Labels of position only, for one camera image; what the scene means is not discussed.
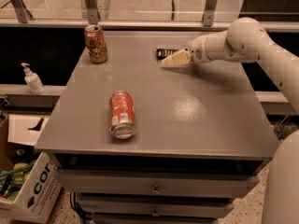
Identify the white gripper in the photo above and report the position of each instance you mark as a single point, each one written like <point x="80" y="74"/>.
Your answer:
<point x="197" y="50"/>

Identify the black rxbar chocolate bar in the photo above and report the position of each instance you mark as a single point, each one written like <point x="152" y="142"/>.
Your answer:
<point x="163" y="53"/>

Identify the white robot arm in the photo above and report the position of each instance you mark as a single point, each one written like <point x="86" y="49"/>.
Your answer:
<point x="247" y="41"/>

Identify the orange soda can lying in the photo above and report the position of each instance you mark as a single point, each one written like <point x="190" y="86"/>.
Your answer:
<point x="122" y="115"/>

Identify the brown upright drink can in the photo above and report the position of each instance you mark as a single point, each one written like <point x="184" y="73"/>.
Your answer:
<point x="95" y="43"/>

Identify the grey drawer cabinet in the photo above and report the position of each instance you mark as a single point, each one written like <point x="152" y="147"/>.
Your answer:
<point x="201" y="136"/>

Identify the white pump bottle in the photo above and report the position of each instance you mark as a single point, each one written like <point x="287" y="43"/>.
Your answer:
<point x="32" y="80"/>

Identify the white cardboard box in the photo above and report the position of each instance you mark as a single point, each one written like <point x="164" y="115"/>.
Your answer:
<point x="37" y="196"/>

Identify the right metal railing bracket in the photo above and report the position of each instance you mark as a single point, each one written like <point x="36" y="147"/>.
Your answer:
<point x="209" y="12"/>

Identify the metal railing bracket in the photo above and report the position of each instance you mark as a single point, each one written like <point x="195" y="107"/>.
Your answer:
<point x="22" y="13"/>
<point x="92" y="11"/>
<point x="209" y="12"/>

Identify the middle metal railing bracket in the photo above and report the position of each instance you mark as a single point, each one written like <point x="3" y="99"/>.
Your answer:
<point x="92" y="11"/>

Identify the left metal railing bracket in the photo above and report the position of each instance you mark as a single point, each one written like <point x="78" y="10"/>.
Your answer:
<point x="22" y="13"/>

